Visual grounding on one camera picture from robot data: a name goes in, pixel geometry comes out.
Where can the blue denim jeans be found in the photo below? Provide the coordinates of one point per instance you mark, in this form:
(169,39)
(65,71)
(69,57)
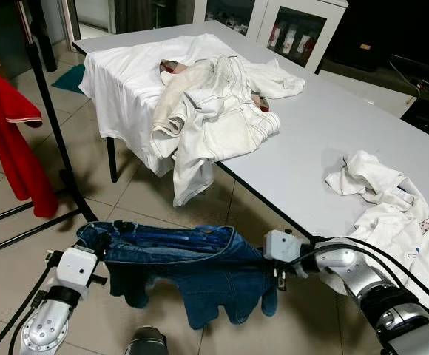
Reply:
(214,288)

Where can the white printed t-shirt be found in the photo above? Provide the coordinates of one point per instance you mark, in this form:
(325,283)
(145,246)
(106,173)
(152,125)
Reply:
(392,222)

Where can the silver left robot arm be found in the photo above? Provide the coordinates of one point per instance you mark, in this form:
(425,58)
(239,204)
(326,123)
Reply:
(44,329)

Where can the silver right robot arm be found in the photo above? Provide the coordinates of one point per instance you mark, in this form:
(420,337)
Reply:
(348,266)

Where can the grey robot left leg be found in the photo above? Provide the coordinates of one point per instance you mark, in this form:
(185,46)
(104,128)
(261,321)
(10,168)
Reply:
(146,344)

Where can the red shirt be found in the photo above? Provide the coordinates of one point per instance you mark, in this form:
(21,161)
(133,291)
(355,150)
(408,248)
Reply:
(15,163)

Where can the black garment rack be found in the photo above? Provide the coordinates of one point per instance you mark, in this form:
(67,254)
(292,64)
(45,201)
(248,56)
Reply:
(58,111)

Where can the large white draped t-shirt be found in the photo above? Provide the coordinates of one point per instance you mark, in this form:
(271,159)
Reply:
(118,89)

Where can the cream white jeans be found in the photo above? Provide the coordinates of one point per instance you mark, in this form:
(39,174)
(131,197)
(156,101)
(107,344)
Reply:
(222,126)

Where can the white table with black legs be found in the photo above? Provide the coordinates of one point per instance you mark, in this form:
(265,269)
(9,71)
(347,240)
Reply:
(333,118)

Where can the teal floor mat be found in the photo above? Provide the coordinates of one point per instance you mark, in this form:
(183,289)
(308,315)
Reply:
(68,80)

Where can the white crumpled garment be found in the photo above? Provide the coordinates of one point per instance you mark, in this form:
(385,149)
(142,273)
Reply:
(282,78)

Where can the grey brown curtain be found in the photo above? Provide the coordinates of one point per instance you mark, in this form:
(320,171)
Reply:
(133,15)

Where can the red white bottle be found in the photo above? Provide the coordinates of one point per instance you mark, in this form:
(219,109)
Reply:
(277,35)
(292,38)
(308,44)

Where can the white glass-door cabinet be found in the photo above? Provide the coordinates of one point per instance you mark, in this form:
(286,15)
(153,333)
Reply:
(262,18)

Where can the tall black speaker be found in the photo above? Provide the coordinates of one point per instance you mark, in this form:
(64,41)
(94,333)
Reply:
(362,22)

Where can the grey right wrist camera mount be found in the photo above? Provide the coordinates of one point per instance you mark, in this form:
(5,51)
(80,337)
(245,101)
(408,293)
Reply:
(281,245)

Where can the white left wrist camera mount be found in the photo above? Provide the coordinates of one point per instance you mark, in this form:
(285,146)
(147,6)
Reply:
(78,266)

